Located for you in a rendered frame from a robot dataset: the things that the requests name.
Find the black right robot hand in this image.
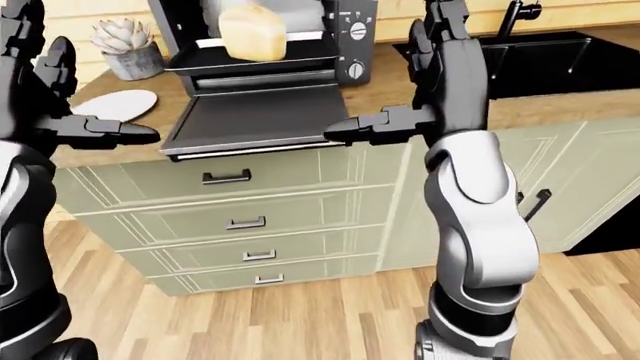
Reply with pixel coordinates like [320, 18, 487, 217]
[323, 0, 490, 147]

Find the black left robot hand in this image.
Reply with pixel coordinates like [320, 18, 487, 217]
[0, 0, 162, 151]

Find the white round plate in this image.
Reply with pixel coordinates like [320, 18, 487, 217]
[69, 89, 158, 123]

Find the black oven tray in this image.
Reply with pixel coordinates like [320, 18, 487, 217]
[166, 36, 342, 73]

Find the pale bread loaf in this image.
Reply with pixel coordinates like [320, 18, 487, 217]
[218, 3, 288, 63]

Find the black sink faucet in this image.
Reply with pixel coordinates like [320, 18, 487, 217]
[494, 0, 544, 41]

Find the black kitchen sink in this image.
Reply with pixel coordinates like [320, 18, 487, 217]
[391, 30, 640, 102]

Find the small round oven knob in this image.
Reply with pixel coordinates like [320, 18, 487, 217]
[345, 60, 367, 81]

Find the black toaster oven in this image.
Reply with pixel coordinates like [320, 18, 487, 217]
[147, 0, 379, 97]

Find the pale succulent plant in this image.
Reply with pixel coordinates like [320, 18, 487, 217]
[90, 17, 155, 56]

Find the grey stone plant pot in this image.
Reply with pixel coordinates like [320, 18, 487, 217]
[101, 43, 167, 81]

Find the green cabinet door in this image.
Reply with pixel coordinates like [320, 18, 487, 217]
[492, 115, 640, 257]

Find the tall green cabinet drawer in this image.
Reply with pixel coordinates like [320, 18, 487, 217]
[52, 142, 409, 216]

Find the black toaster oven door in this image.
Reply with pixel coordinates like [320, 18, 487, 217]
[158, 83, 352, 163]

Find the black cabinet door handle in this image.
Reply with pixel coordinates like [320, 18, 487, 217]
[521, 188, 553, 223]

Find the dark drawer handle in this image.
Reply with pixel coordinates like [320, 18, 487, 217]
[201, 168, 253, 186]

